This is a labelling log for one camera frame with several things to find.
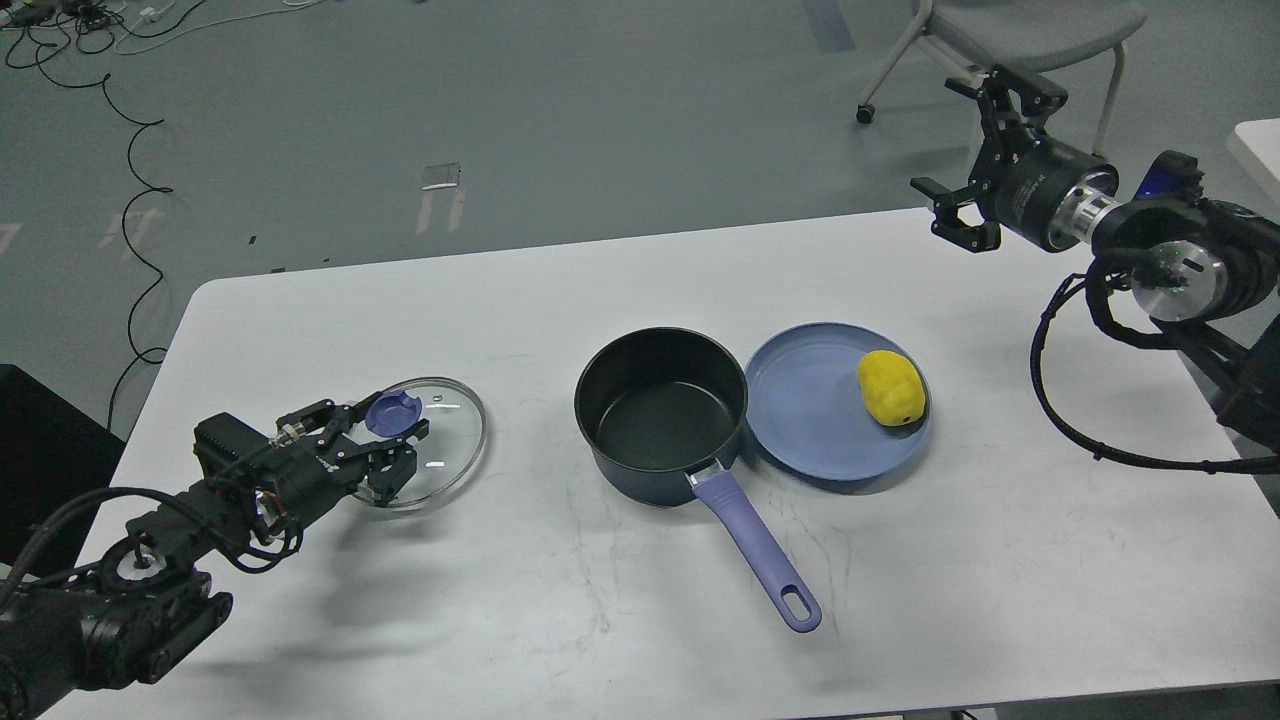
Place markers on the dark pot with purple handle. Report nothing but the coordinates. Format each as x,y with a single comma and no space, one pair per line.
663,411

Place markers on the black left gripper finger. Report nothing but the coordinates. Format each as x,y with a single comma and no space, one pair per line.
320,423
390,463

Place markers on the glass pot lid blue knob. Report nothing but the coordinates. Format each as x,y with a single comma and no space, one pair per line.
443,422

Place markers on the grey office chair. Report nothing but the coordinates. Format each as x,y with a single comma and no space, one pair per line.
969,38

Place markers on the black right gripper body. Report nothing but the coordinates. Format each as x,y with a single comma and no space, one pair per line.
1035,193

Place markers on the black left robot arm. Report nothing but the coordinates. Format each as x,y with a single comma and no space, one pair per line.
135,613

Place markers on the white side table corner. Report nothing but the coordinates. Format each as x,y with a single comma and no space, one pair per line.
1254,144

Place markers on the black box at left edge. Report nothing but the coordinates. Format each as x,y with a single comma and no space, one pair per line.
51,452

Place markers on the yellow potato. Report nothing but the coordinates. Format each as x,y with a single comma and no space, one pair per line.
891,388

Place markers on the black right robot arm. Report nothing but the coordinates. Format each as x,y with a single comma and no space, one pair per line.
1165,265

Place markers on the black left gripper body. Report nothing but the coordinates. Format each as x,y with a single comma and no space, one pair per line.
292,483

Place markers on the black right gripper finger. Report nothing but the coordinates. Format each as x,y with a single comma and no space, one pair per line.
946,206
1014,106

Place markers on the blue round plate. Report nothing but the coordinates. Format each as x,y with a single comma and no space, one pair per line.
808,417

